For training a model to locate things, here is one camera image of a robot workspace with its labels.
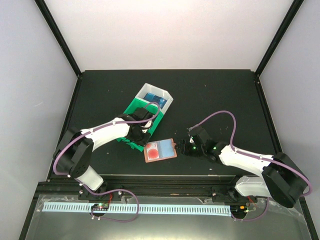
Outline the blue card stack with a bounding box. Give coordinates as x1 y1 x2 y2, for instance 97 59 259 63
143 92 167 109

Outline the controller board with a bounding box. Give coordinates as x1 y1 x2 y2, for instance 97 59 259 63
90 203 110 212
230 205 250 214

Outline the green plastic bin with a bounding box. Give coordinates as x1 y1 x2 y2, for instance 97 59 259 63
124 97 167 136
116 137 150 152

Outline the black frame post right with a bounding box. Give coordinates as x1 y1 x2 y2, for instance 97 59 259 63
255 0 304 77

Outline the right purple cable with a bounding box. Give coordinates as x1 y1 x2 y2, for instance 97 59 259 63
187 110 313 223

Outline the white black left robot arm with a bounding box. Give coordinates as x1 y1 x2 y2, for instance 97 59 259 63
53 107 157 200

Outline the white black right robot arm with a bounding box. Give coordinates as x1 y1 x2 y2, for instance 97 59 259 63
175 126 308 208

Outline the black frame post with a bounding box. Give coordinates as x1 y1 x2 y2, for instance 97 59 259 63
255 0 304 77
34 0 82 77

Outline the left controller board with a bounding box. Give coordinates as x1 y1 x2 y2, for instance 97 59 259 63
90 203 110 212

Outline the white slotted cable duct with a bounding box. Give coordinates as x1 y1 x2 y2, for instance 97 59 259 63
42 202 231 217

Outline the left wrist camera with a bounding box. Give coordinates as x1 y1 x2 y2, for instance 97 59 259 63
141 120 153 134

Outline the middle green plastic bin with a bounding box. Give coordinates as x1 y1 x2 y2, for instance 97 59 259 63
124 97 167 136

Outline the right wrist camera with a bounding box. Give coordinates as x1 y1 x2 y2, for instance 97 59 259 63
188 126 206 144

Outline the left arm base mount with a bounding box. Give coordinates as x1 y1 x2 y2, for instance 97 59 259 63
78 184 125 202

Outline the white plastic bin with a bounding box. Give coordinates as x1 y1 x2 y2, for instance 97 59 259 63
135 83 174 114

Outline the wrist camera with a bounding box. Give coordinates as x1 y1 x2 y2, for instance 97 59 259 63
141 120 153 134
188 126 206 144

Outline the right controller board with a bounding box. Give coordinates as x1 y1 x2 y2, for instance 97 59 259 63
230 205 250 214

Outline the black frame post left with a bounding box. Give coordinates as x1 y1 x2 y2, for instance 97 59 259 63
34 0 82 77

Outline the tan leather card holder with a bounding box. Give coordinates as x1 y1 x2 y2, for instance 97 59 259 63
143 138 177 163

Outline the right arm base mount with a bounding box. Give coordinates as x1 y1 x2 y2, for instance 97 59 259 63
209 187 250 204

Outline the left green plastic bin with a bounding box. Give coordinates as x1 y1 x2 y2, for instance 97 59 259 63
116 137 150 152

